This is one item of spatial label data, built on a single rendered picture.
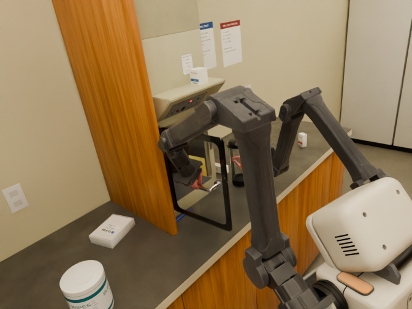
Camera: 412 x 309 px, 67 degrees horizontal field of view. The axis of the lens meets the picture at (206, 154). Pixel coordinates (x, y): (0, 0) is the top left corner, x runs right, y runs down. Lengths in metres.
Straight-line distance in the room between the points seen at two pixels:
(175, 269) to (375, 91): 3.33
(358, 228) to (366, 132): 3.57
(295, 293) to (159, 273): 0.61
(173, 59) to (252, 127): 0.76
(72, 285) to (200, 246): 0.49
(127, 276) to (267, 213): 0.72
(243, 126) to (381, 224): 0.37
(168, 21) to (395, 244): 1.01
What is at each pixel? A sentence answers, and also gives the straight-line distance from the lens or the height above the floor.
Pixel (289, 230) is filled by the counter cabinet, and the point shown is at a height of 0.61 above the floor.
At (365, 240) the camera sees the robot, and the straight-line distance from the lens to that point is 0.72.
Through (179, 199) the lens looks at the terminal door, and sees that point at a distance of 1.35.
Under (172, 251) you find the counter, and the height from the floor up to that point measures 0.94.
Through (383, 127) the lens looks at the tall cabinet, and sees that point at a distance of 4.17.
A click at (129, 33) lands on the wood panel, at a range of 1.06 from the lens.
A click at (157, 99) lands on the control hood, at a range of 1.17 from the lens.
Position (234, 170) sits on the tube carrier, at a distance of 1.57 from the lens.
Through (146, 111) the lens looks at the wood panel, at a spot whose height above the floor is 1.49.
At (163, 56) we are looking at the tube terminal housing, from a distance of 1.24.
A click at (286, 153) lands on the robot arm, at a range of 1.30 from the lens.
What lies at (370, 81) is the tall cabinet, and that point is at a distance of 4.06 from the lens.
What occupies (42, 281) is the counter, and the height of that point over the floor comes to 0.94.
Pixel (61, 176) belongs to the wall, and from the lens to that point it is 1.58.
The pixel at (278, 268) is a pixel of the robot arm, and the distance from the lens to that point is 0.74.
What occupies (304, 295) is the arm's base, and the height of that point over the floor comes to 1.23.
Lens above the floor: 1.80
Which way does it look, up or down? 26 degrees down
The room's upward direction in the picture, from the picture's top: 7 degrees counter-clockwise
